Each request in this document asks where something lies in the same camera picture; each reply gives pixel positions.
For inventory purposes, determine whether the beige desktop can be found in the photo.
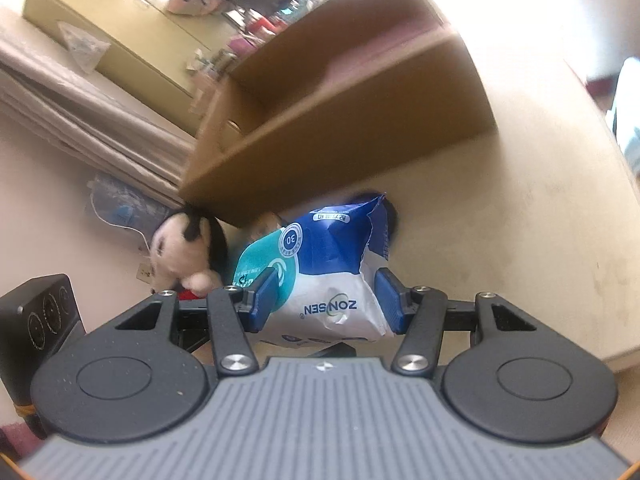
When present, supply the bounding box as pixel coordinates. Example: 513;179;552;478
220;50;640;376

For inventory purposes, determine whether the black and white plush toy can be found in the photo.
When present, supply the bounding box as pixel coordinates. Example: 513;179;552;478
150;202;231;302

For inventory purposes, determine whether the white cloth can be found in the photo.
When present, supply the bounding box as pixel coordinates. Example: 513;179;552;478
607;57;640;176

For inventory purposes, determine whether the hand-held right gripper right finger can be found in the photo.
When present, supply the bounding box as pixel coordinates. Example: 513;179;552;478
375;267;566;377

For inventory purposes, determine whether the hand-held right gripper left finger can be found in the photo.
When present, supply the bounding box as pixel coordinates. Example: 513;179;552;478
87;267;279;378

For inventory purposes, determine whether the grey folded cloth stack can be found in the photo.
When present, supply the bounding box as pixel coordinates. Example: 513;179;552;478
0;7;198;186

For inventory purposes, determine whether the plastic bag with blue contents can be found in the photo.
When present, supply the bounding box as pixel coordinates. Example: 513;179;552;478
90;170;176;241

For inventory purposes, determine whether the yellow-green cabinet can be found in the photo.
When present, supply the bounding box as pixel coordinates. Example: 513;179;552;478
22;0;241;98

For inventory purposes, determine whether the white cable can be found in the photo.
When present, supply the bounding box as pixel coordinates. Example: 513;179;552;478
92;200;156;261

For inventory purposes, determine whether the clear plastic bag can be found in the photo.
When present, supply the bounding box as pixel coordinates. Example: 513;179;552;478
57;21;111;76

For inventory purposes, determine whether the blue teal snack packet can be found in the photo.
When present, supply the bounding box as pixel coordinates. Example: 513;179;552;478
232;192;401;346

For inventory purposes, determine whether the brown cardboard box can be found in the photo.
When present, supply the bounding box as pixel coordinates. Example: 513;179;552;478
177;0;498;228

